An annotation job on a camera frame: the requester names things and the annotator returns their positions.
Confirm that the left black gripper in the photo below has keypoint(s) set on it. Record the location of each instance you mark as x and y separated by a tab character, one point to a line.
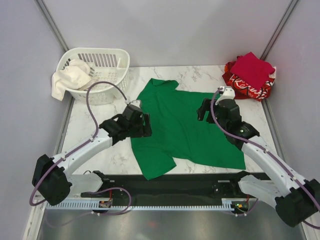
144	131

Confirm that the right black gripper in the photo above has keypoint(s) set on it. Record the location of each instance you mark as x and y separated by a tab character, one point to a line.
205	106

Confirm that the green t-shirt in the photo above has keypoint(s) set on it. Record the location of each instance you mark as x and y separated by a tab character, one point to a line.
177	132

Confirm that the white cream t-shirt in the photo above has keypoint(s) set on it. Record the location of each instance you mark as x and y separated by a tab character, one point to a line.
76	76

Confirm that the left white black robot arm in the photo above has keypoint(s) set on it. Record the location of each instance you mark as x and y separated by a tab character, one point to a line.
54	177

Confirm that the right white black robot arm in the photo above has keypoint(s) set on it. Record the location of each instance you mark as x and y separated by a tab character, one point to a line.
293	197

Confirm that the red printed folded t-shirt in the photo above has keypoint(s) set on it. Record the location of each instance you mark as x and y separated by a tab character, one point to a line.
242	89

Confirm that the folded crimson red t-shirt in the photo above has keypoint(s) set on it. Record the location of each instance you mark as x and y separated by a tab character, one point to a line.
254	71

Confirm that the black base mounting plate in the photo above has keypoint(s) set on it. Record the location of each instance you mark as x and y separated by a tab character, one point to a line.
172	189

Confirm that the white plastic laundry basket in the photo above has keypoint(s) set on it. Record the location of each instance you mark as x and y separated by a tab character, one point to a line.
110	66

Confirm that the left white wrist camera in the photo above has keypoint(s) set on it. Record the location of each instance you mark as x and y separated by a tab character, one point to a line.
136	102

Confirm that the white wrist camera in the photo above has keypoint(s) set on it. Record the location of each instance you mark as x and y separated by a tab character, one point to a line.
136	102
225	93

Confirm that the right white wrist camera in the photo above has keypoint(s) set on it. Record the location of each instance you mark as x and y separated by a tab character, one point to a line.
225	93

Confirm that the white slotted cable duct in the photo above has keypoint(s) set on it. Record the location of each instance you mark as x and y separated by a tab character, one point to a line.
99	205

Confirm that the right aluminium frame post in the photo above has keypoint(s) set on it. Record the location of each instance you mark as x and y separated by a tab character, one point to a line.
279	28

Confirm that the aluminium frame post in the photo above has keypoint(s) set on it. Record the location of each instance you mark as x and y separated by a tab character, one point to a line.
279	28
52	24

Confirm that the left aluminium frame post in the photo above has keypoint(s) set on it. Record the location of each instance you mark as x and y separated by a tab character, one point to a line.
52	24

